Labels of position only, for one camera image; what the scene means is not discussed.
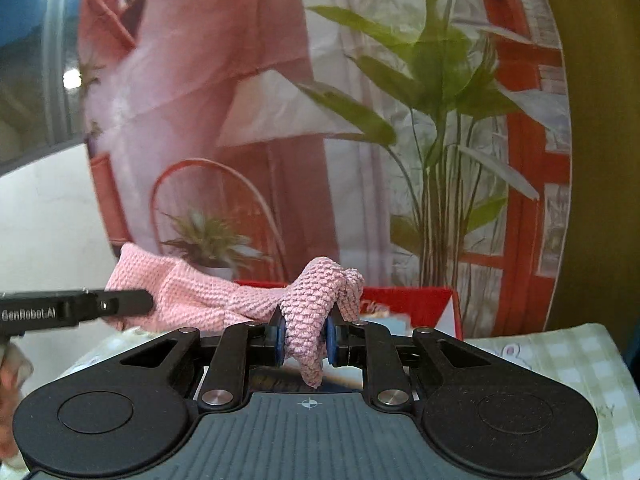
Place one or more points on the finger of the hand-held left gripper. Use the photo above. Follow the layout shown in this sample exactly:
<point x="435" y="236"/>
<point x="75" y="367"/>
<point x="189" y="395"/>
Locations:
<point x="125" y="302"/>

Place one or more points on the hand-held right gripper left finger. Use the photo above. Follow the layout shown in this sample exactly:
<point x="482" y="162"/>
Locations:
<point x="278" y="342"/>

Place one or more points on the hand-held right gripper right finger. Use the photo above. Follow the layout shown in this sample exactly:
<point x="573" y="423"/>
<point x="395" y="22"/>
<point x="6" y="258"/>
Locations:
<point x="332" y="342"/>

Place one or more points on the pink knitted cloth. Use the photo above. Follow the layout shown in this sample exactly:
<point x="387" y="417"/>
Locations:
<point x="305" y="305"/>

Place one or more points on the red paper box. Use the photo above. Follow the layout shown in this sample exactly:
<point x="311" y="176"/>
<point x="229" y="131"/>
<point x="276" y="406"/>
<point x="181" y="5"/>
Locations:
<point x="425" y="305"/>

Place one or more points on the person's left hand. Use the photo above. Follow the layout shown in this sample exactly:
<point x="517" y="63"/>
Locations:
<point x="12" y="375"/>

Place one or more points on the green checked tablecloth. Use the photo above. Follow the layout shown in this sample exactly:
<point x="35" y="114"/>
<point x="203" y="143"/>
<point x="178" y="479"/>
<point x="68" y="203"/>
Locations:
<point x="580" y="370"/>

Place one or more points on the dark glass window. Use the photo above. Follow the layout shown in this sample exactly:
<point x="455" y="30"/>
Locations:
<point x="30" y="60"/>

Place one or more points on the wall poster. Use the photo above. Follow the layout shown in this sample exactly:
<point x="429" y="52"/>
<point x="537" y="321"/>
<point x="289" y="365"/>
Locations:
<point x="200" y="60"/>

